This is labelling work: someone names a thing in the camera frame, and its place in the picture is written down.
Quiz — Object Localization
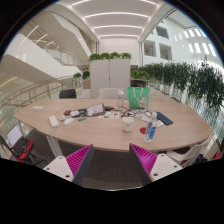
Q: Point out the white power strip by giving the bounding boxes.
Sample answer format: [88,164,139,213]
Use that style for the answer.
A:
[48,115,60,129]

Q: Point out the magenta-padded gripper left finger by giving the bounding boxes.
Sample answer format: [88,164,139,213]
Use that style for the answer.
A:
[43,143,95,187]

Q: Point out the white computer mouse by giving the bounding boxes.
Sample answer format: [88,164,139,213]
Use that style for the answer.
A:
[63,117,75,127]

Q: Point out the red office chair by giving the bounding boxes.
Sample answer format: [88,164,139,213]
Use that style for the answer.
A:
[0,134,49,166]

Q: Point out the open laptop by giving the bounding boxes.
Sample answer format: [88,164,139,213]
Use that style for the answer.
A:
[5,124,24,148]

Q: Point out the row of green hedge plants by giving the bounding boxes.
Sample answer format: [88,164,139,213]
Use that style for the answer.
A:
[138,59,224,113]

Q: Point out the clear blue-labelled water bottle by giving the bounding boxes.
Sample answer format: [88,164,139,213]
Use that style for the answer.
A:
[143,111,158,144]

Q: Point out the black tangled cables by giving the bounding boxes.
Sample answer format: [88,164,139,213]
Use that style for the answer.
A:
[119,106,153,119]

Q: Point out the dark blue keyboard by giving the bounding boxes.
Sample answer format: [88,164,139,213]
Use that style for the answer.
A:
[155,111,174,126]

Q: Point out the white ceramic mug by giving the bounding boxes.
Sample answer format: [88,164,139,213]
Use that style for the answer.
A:
[121,116,135,134]

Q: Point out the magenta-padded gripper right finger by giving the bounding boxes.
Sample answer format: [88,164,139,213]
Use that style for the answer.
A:
[128,143,184,186]

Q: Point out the green tote bag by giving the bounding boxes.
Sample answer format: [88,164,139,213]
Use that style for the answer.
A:
[126,86,150,110]

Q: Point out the ceiling light strips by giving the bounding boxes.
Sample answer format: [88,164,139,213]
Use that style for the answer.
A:
[71,0,158,39]

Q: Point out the clear plastic tumbler bottle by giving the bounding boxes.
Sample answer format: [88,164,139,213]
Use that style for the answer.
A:
[116,87,126,109]

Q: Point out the open white booklet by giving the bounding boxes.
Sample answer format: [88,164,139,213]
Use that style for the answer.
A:
[85,102,106,117]

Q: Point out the colourful sticker sheet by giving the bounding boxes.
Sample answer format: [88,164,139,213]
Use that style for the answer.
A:
[98,111,120,120]

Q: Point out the black office chair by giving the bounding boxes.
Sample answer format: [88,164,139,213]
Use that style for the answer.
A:
[58,88,77,100]

